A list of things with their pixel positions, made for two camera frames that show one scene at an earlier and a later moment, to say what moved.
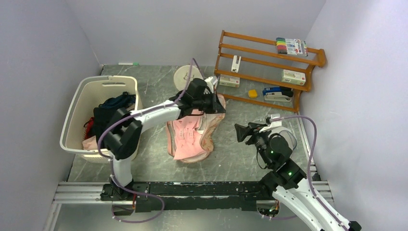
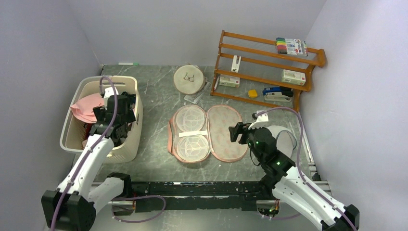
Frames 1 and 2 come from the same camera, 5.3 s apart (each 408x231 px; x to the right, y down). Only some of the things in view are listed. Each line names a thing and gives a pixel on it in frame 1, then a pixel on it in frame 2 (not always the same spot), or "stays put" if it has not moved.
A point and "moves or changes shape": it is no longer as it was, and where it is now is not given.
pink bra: [188, 141] to [83, 109]
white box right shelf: [296, 77] stays put
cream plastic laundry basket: [91, 92] stays put
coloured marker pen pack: [291, 46] stays put
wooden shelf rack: [267, 71] stays put
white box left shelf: [229, 81] stays put
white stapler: [276, 96] stays put
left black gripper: [216, 107] to [129, 116]
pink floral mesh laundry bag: [209, 126] moves or changes shape
